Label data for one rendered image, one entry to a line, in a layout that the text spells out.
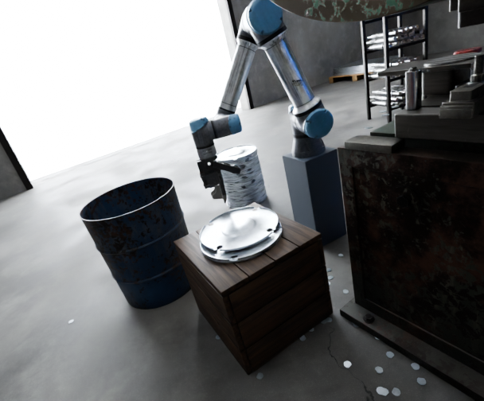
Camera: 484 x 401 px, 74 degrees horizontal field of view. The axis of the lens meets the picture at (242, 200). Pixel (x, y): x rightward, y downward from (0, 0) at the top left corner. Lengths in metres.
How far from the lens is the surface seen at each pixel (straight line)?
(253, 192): 2.10
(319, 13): 0.65
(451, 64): 0.99
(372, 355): 1.17
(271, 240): 1.05
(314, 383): 1.12
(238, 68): 1.35
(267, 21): 1.21
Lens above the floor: 0.92
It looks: 24 degrees down
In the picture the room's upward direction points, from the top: 15 degrees counter-clockwise
